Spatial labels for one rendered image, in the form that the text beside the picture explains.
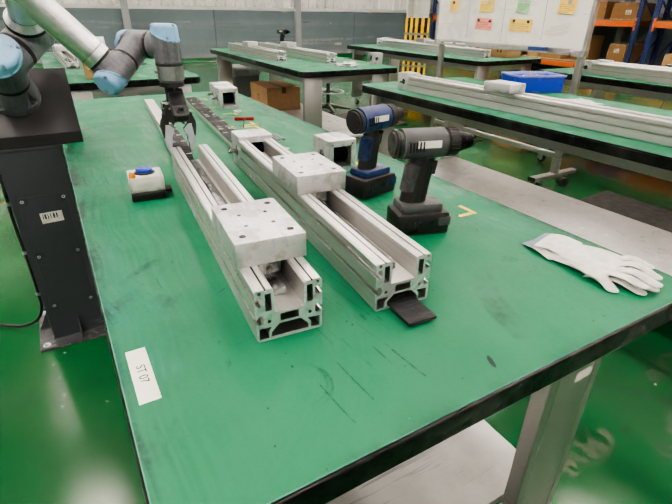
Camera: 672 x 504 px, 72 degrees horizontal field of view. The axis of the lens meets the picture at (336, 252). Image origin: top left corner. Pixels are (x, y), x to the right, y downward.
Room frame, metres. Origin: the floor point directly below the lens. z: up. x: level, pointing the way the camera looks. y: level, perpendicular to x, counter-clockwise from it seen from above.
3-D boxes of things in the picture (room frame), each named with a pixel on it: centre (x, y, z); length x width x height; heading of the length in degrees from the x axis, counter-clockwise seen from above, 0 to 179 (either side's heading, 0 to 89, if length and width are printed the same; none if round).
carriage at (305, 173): (0.99, 0.07, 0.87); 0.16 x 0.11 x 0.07; 26
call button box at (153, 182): (1.11, 0.47, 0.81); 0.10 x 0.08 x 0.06; 116
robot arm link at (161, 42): (1.45, 0.50, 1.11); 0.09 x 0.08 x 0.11; 70
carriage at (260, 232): (0.69, 0.13, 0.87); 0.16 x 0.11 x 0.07; 26
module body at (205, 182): (0.91, 0.24, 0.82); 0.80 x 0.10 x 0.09; 26
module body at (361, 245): (0.99, 0.07, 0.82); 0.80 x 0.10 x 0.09; 26
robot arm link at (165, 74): (1.45, 0.50, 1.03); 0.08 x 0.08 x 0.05
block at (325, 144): (1.36, 0.02, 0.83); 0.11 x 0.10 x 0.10; 119
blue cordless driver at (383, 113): (1.18, -0.11, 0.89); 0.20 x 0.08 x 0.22; 133
